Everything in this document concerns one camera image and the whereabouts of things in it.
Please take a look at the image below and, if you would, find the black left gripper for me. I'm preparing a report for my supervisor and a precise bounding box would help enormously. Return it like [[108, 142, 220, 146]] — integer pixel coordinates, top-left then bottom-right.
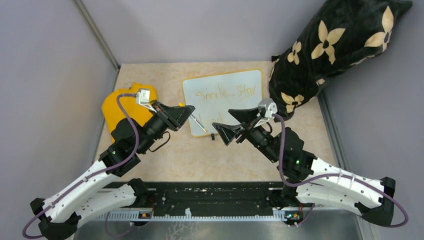
[[136, 100, 196, 154]]

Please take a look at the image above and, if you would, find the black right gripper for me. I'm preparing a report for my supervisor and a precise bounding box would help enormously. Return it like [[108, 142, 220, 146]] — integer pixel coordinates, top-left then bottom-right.
[[213, 106, 281, 163]]

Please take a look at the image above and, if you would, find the white marker pen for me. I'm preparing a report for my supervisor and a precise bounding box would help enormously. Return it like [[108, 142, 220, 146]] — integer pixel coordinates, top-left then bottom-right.
[[190, 114, 208, 133]]

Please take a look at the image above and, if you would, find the white board yellow frame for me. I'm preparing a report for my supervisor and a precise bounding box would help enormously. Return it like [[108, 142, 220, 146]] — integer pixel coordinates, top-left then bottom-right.
[[182, 69, 263, 137]]

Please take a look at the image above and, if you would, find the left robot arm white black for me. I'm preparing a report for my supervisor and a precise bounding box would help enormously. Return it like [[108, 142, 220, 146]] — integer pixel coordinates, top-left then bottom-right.
[[30, 101, 195, 240]]

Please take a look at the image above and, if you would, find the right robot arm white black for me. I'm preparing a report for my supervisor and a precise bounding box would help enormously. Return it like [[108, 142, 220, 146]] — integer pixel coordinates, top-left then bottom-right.
[[212, 108, 396, 228]]

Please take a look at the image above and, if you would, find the yellow cloth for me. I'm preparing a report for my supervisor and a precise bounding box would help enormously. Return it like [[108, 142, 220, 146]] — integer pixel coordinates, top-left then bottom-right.
[[101, 82, 158, 143]]

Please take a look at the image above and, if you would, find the black floral pillow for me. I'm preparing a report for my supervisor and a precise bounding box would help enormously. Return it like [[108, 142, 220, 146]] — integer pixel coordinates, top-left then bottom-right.
[[268, 0, 413, 120]]

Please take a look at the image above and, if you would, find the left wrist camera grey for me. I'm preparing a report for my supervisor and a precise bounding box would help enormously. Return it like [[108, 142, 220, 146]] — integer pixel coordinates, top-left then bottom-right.
[[135, 88, 157, 113]]

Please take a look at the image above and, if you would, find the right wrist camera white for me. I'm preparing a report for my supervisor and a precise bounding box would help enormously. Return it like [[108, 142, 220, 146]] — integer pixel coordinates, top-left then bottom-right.
[[254, 98, 278, 128]]

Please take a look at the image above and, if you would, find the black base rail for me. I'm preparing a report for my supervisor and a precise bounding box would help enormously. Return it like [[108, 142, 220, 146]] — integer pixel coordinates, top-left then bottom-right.
[[99, 180, 316, 227]]

